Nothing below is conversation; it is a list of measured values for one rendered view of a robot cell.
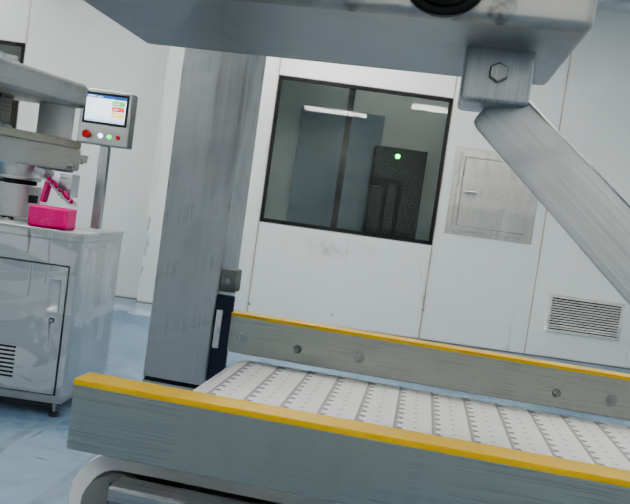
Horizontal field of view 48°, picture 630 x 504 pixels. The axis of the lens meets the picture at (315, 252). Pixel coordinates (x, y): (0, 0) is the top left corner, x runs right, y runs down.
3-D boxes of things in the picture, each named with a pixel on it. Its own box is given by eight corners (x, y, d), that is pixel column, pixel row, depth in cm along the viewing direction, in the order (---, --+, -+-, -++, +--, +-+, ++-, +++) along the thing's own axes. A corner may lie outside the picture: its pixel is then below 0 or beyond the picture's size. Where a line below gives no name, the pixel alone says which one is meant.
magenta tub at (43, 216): (25, 225, 283) (28, 204, 282) (38, 225, 295) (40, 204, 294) (65, 231, 282) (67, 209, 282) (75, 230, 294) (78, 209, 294)
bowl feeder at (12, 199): (-46, 213, 296) (-36, 123, 294) (-5, 213, 332) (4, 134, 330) (69, 229, 295) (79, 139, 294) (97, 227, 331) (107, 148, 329)
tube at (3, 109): (9, 154, 55) (21, 58, 55) (-1, 153, 54) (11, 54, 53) (-6, 152, 55) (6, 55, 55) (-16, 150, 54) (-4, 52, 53)
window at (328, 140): (259, 221, 562) (279, 74, 556) (259, 221, 563) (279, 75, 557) (431, 245, 560) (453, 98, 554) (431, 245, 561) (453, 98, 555)
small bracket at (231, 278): (218, 290, 61) (221, 268, 61) (225, 288, 64) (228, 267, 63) (233, 293, 61) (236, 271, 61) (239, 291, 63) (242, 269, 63)
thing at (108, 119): (64, 225, 317) (81, 85, 314) (72, 225, 328) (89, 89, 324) (114, 232, 317) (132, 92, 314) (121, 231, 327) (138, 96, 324)
